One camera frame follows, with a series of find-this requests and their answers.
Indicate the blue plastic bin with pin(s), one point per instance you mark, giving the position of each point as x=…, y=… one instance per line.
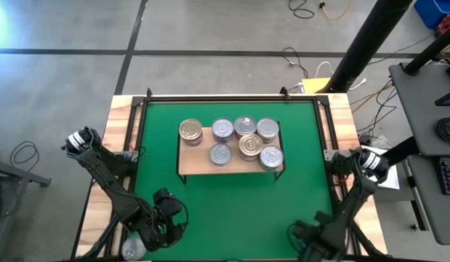
x=432, y=12

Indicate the black tablet screen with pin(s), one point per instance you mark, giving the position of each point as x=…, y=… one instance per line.
x=448, y=100

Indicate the white-lid blue-label can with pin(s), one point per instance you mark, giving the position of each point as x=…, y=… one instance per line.
x=271, y=157

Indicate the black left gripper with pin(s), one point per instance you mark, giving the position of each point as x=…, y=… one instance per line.
x=163, y=231

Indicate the white paper sheet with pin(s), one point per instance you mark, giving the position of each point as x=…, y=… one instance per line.
x=392, y=180

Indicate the black corrugated column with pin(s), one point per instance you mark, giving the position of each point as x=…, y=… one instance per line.
x=370, y=43

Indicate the black table frame rails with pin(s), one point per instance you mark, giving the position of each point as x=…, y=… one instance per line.
x=228, y=98

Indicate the red box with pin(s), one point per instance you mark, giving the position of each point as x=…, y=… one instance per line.
x=449, y=24

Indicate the cardboard box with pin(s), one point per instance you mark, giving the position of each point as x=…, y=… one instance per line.
x=313, y=85

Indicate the black rig strut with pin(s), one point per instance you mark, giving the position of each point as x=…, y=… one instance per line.
x=101, y=240
x=359, y=236

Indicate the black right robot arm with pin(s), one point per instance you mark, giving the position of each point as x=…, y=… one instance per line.
x=350, y=203

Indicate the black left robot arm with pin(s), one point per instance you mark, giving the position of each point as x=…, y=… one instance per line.
x=112, y=189

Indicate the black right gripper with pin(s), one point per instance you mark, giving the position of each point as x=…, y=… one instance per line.
x=308, y=244

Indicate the blue-label gold-lid can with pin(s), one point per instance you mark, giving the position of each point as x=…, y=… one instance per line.
x=190, y=130

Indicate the clear plastic bag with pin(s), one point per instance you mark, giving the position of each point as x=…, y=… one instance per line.
x=382, y=140

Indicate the clear plastic wrapper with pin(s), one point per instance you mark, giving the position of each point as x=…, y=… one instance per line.
x=295, y=88

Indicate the black frame clamp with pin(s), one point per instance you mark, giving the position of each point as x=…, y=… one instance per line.
x=149, y=94
x=284, y=93

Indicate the red-label silver-lid can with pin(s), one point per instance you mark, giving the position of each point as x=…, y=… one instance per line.
x=245, y=125

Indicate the green table mat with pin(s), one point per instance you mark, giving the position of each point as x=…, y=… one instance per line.
x=228, y=211

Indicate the gold-lid seafood can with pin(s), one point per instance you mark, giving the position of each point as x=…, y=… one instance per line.
x=251, y=145

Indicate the blue-label silver-lid can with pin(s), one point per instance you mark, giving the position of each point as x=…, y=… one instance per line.
x=223, y=129

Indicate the black desk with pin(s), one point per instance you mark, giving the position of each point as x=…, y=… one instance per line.
x=421, y=120

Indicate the grey stand leg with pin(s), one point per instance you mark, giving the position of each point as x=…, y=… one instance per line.
x=21, y=174

